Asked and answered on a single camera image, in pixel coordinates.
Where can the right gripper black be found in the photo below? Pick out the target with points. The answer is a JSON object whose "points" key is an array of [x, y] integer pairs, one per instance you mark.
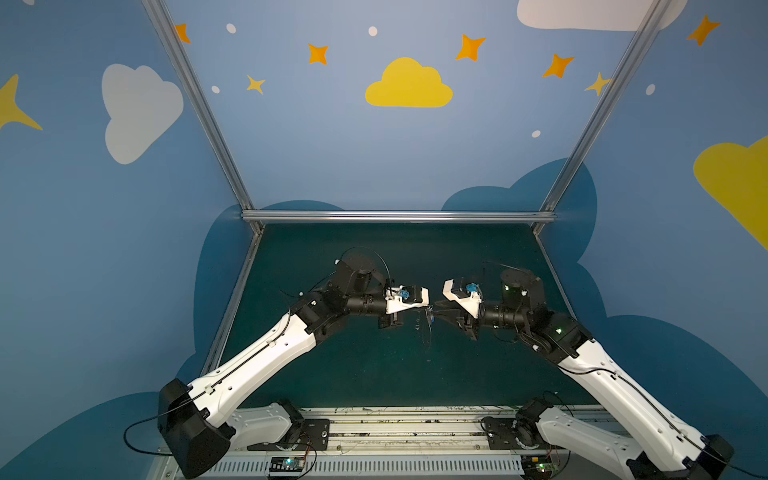
{"points": [[471, 318]]}

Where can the silver perforated metal key plate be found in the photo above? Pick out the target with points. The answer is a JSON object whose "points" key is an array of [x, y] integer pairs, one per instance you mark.
{"points": [[426, 327]]}

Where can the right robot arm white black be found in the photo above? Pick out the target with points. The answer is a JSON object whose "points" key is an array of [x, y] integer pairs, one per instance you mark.
{"points": [[657, 444]]}

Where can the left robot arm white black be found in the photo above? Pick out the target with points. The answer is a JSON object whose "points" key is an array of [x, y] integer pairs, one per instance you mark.
{"points": [[197, 419]]}

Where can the right green circuit board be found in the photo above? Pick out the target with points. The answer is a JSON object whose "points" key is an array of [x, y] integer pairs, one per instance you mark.
{"points": [[537, 468]]}

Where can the green circuit board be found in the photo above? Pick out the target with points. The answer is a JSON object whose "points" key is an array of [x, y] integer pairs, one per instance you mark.
{"points": [[537, 468], [286, 466]]}

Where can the left green circuit board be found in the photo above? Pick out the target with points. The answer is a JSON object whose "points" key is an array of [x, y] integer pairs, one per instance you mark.
{"points": [[286, 466]]}

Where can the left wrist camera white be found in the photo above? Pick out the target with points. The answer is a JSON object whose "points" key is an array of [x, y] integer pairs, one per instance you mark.
{"points": [[403, 298]]}

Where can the back horizontal aluminium frame bar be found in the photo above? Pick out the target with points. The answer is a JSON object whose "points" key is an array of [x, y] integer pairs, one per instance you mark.
{"points": [[440, 217]]}

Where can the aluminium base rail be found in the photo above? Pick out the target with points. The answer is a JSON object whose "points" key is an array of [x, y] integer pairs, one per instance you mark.
{"points": [[423, 431]]}

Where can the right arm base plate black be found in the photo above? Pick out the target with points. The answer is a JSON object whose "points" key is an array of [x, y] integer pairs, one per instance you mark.
{"points": [[514, 434]]}

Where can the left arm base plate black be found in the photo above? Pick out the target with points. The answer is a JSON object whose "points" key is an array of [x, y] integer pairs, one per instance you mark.
{"points": [[313, 432]]}

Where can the white slotted cable duct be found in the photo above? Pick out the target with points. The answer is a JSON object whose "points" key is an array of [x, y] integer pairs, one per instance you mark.
{"points": [[375, 467]]}

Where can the right diagonal aluminium frame post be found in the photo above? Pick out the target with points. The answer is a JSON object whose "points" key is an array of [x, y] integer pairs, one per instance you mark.
{"points": [[633, 56]]}

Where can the diagonal aluminium frame post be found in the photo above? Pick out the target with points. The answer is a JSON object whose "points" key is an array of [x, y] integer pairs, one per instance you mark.
{"points": [[633, 56], [161, 20]]}

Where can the left diagonal aluminium frame post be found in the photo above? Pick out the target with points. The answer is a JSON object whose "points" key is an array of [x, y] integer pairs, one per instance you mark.
{"points": [[161, 20]]}

